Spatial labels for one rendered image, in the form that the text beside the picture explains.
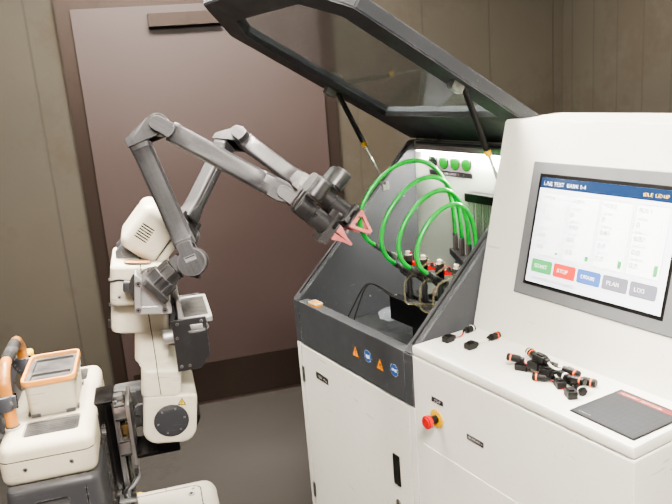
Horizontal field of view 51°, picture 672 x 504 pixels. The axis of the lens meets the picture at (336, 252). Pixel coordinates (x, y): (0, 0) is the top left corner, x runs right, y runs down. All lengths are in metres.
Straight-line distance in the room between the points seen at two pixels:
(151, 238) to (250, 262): 1.79
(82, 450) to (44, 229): 1.90
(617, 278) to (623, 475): 0.46
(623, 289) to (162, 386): 1.32
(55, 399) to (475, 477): 1.20
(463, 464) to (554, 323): 0.43
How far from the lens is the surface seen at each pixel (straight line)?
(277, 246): 3.86
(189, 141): 1.99
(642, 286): 1.72
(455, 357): 1.87
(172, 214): 1.98
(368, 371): 2.19
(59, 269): 3.89
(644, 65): 3.89
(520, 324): 1.95
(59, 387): 2.24
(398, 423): 2.13
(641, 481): 1.56
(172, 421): 2.28
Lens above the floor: 1.70
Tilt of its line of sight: 14 degrees down
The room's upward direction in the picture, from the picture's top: 5 degrees counter-clockwise
